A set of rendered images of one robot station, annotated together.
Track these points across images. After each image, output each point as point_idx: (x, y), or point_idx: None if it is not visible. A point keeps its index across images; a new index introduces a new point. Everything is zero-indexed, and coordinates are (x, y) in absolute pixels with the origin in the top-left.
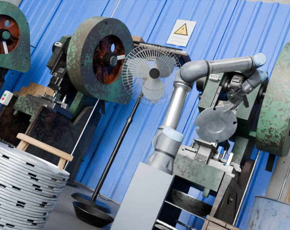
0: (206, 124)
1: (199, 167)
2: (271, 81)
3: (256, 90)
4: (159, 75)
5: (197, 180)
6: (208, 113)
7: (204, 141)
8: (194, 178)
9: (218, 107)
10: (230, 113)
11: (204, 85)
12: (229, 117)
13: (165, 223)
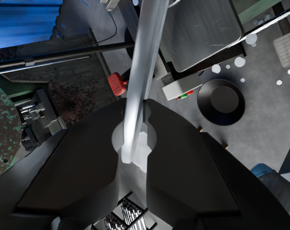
0: (152, 72)
1: (245, 14)
2: None
3: None
4: None
5: (266, 7)
6: (140, 124)
7: (212, 54)
8: (255, 15)
9: (133, 150)
10: (155, 36)
11: None
12: (160, 18)
13: (267, 26)
